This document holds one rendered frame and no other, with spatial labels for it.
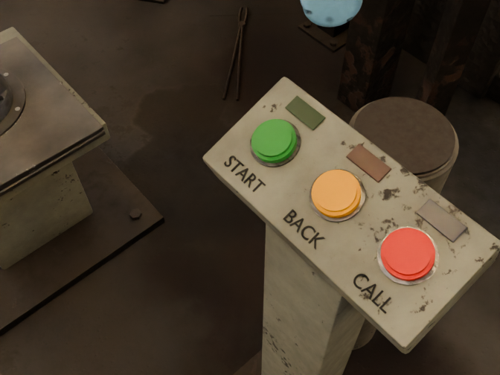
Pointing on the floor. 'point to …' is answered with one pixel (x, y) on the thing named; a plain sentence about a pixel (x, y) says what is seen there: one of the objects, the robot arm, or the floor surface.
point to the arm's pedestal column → (66, 232)
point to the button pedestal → (338, 244)
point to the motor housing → (373, 51)
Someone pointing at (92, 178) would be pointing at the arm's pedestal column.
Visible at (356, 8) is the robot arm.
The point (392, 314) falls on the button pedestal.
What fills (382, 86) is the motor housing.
